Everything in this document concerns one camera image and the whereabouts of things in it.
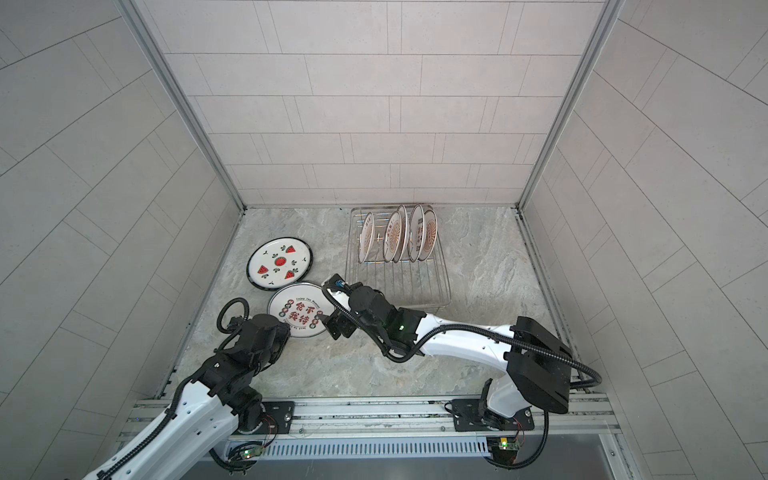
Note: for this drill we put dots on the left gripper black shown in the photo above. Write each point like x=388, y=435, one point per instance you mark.
x=279, y=346

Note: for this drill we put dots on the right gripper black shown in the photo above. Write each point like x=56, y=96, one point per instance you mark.
x=342, y=320

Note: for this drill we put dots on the white plate red pattern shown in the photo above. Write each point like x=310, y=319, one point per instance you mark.
x=301, y=306

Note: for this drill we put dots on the white blue-rim watermelon plate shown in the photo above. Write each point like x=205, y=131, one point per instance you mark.
x=278, y=263

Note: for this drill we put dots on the white plate red centre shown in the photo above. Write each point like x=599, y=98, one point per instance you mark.
x=394, y=237

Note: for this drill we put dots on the white plate orange sunburst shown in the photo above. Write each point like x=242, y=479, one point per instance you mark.
x=367, y=237

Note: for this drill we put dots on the white plate red text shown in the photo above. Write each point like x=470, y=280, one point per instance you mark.
x=416, y=233

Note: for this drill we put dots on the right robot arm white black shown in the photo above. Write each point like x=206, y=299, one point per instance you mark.
x=536, y=363

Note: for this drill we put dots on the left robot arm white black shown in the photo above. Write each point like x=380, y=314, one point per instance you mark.
x=207, y=407

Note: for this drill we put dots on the left circuit board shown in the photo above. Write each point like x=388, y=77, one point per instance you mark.
x=246, y=452

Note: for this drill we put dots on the circuit board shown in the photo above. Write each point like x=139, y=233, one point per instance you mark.
x=246, y=452
x=504, y=450

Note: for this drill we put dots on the white plate orange rear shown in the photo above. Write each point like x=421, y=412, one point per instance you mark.
x=430, y=236

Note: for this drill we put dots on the right circuit board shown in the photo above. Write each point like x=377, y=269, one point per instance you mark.
x=504, y=450

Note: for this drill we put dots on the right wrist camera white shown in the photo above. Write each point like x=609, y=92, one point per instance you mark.
x=339, y=290

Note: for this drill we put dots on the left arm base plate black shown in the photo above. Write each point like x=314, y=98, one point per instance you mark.
x=267, y=418

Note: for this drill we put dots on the steel wire dish rack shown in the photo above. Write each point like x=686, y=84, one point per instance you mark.
x=421, y=285

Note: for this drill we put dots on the aluminium mounting rail frame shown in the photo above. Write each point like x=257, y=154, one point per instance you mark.
x=419, y=427

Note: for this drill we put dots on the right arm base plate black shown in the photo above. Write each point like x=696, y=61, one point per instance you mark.
x=469, y=416

